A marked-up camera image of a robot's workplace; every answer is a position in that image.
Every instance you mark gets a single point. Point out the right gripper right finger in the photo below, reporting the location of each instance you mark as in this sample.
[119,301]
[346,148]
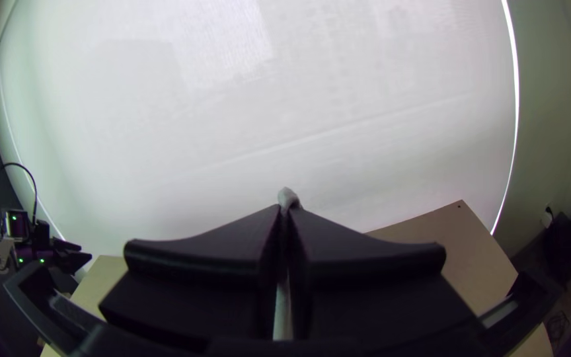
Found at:
[365,282]

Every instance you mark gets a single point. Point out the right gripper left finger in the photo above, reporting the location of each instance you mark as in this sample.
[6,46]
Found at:
[201,277]

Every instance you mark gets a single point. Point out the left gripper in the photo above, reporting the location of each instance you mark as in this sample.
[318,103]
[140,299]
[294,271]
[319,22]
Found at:
[67,258]

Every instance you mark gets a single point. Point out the grey t-shirt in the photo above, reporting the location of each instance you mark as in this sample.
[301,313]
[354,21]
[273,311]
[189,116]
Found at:
[288,197]

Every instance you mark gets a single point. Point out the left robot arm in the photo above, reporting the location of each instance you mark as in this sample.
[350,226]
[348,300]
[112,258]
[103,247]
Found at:
[17,225]

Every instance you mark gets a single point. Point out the black bag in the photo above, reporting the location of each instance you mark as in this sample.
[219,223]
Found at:
[563,248]

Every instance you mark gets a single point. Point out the white wall outlet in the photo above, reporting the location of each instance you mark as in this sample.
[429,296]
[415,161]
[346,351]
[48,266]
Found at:
[546,218]

